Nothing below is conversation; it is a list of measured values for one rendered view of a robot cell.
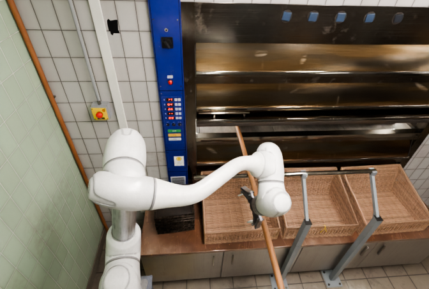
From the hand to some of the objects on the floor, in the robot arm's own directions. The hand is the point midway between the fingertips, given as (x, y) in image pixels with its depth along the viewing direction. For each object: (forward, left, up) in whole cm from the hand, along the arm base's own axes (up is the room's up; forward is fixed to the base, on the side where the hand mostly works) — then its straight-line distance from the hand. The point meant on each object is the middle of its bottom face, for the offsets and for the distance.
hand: (245, 207), depth 128 cm
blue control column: (-27, +164, -129) cm, 211 cm away
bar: (+39, +16, -129) cm, 136 cm away
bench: (+58, +36, -129) cm, 146 cm away
